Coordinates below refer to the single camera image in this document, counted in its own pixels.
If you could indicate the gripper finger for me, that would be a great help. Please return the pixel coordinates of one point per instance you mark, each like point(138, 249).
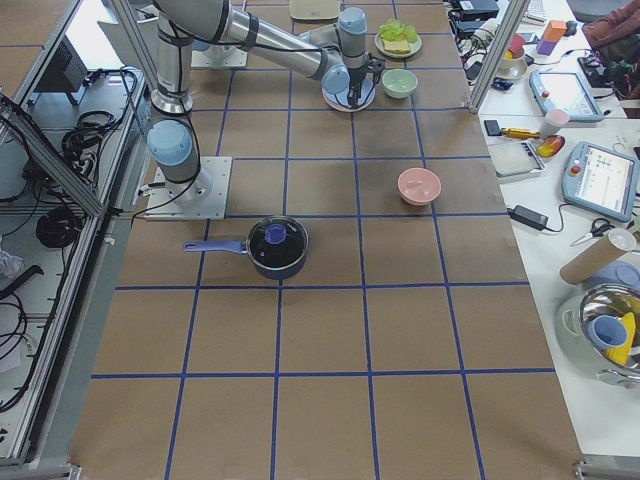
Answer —
point(353, 99)

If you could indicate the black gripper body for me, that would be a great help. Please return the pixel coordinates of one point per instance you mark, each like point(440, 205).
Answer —
point(357, 78)

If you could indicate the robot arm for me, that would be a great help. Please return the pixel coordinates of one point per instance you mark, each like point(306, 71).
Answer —
point(334, 55)

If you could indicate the cream plate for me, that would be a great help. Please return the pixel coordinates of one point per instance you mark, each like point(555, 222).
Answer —
point(335, 104)

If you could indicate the green bowl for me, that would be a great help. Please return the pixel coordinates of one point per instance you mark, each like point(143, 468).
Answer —
point(399, 83)

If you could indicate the bread slice on plate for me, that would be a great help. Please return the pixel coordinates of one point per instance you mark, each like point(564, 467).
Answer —
point(396, 47)

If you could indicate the light green plate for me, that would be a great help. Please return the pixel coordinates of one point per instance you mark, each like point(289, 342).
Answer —
point(415, 47)

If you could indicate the green lettuce leaf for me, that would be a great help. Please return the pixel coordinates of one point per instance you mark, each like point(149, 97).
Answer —
point(395, 30)

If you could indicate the cream toaster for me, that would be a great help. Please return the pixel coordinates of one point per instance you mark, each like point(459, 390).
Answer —
point(314, 10)

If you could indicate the pink bowl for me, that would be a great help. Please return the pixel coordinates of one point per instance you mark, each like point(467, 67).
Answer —
point(419, 186)

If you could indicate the white bowl with fruit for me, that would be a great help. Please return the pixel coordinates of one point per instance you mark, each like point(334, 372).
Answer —
point(513, 65)

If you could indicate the glass pot lid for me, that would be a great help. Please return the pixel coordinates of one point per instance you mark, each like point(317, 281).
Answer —
point(277, 242)

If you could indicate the silver digital scale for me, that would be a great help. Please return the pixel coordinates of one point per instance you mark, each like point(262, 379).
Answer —
point(515, 159)

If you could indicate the purple block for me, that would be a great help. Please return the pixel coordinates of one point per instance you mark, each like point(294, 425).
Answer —
point(552, 34)

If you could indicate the teach pendant far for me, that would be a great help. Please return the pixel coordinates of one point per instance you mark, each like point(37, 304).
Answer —
point(566, 91)

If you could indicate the teach pendant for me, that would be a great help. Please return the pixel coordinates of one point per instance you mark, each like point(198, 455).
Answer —
point(601, 180)
point(566, 91)

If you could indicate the black power adapter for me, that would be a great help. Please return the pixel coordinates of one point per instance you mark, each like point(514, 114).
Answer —
point(528, 217)

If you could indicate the teach pendant near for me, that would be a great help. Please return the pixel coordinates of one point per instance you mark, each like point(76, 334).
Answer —
point(601, 180)

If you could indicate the scissors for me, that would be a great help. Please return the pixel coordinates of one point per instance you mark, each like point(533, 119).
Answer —
point(599, 227)

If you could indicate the black electronics box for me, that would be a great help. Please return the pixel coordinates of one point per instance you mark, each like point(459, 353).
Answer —
point(65, 72)

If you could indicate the cardboard tube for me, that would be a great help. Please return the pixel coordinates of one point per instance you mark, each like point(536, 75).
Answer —
point(616, 243)

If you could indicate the blue cup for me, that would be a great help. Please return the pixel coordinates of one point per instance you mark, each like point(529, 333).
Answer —
point(606, 332)

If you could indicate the steel mixing bowl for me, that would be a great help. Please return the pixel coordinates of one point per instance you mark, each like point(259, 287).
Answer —
point(616, 366)

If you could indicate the gold screwdriver handle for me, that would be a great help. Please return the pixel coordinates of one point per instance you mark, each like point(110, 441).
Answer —
point(518, 133)

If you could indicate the aluminium frame post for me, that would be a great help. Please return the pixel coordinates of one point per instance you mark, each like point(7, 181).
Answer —
point(507, 28)

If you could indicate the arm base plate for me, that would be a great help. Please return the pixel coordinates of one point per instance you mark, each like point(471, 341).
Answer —
point(206, 198)

